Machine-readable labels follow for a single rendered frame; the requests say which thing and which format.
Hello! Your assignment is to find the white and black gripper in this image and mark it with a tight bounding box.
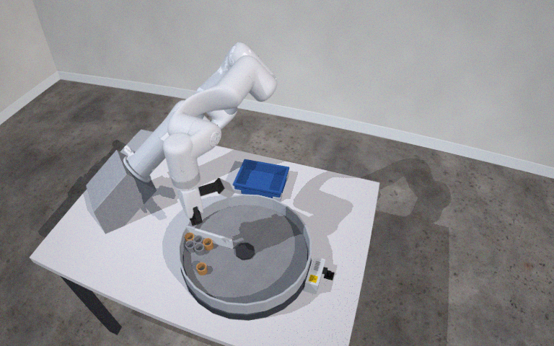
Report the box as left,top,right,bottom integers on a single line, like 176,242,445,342
173,178,203,226

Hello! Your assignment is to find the blue crate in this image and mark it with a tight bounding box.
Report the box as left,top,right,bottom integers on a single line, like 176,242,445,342
233,159,289,202

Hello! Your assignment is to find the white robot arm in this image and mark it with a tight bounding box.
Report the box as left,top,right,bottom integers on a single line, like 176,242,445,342
123,43,277,190

